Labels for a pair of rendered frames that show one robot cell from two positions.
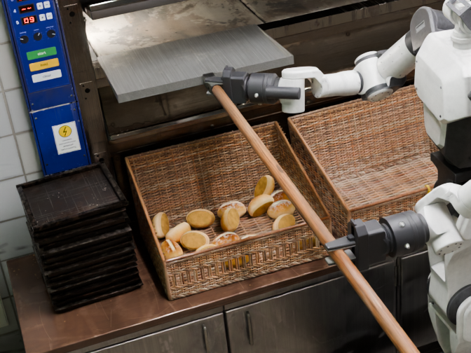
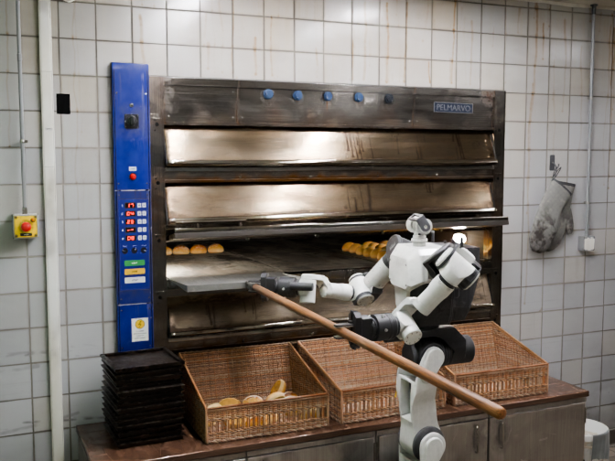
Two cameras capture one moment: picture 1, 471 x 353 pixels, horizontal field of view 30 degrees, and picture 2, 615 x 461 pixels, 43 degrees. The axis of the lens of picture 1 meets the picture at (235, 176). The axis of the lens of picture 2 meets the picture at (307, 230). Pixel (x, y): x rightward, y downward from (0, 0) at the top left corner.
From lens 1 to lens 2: 112 cm
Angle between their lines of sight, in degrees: 27
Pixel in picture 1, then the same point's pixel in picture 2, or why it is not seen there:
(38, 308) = (102, 446)
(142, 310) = (185, 448)
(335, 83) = (336, 287)
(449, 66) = (411, 252)
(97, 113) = (164, 316)
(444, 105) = (408, 275)
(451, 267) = (415, 408)
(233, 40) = not seen: hidden behind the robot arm
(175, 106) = (219, 319)
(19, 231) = (91, 403)
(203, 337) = not seen: outside the picture
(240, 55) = not seen: hidden behind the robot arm
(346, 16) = (341, 273)
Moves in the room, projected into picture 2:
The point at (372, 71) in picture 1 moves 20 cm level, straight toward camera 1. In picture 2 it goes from (361, 284) to (361, 291)
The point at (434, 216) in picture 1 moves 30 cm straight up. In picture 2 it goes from (403, 316) to (404, 227)
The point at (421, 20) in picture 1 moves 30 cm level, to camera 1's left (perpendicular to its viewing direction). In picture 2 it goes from (393, 242) to (321, 243)
